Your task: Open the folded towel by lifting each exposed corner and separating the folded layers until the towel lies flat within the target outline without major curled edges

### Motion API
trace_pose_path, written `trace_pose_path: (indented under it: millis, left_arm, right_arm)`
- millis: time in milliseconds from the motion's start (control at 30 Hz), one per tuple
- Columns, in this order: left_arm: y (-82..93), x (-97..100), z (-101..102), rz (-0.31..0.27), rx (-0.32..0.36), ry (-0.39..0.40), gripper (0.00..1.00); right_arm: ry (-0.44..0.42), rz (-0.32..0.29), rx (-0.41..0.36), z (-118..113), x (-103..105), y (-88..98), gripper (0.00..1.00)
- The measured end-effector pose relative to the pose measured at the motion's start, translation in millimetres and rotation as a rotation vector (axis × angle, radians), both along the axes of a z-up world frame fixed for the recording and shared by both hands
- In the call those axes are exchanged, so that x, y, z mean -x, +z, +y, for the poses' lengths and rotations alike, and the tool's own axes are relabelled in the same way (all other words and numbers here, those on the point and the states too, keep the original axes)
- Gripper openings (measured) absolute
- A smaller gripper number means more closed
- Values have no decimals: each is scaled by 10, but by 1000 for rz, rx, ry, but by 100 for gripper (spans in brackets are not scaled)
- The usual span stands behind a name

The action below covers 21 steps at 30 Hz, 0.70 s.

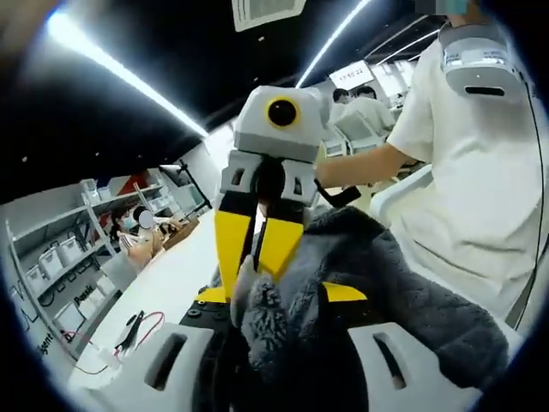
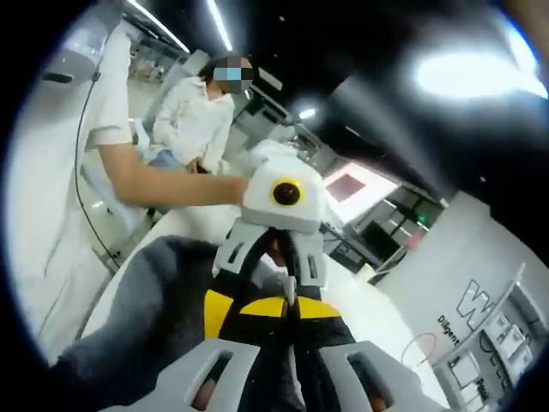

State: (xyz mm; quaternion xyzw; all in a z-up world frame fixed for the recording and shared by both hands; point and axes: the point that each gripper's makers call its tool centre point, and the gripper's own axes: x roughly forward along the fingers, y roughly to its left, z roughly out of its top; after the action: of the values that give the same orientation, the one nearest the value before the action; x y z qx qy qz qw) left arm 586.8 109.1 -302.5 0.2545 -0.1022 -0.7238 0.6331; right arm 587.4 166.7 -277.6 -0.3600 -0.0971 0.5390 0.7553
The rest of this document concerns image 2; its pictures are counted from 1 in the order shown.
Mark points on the operator in white shirt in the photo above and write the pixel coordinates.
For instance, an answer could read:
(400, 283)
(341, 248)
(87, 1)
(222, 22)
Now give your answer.
(51, 193)

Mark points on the white shelf unit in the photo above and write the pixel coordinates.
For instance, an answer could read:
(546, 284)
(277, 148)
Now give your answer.
(493, 335)

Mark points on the group of white storage boxes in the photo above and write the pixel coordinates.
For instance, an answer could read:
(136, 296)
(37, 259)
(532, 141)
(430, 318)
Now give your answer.
(506, 339)

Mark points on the white laptop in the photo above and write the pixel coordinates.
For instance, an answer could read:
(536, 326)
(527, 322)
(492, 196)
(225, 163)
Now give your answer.
(351, 189)

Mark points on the grey towel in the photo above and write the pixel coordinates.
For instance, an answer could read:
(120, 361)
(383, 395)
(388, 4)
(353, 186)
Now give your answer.
(141, 300)

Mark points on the grey chest device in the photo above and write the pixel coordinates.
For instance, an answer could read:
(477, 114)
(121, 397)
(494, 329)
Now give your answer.
(73, 51)

